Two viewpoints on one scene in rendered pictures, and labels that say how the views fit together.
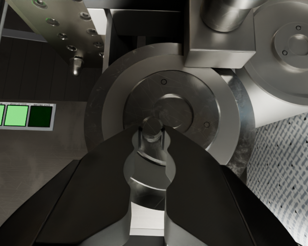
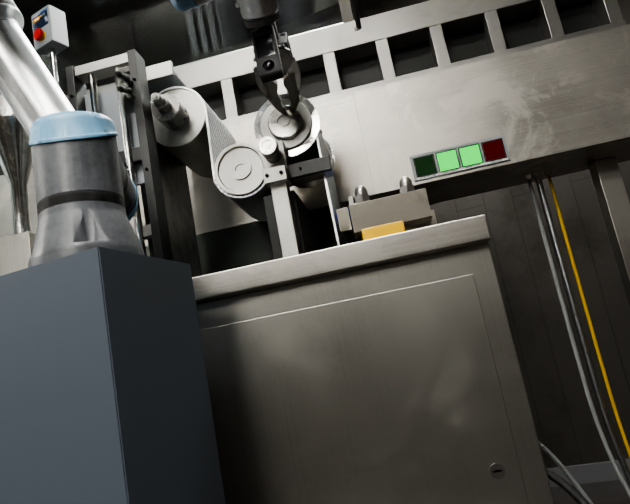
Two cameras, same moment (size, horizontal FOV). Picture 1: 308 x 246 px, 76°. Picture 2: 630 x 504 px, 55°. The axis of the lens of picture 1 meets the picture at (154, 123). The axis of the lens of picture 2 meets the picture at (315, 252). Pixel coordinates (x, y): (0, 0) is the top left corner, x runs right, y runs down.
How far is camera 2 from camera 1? 1.22 m
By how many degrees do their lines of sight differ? 23
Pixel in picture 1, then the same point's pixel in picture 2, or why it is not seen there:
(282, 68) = (246, 158)
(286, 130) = not seen: hidden behind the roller
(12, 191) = (426, 99)
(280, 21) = (248, 179)
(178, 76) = (285, 134)
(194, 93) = (278, 130)
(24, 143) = (431, 139)
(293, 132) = not seen: hidden behind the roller
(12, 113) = (452, 161)
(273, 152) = not seen: hidden behind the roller
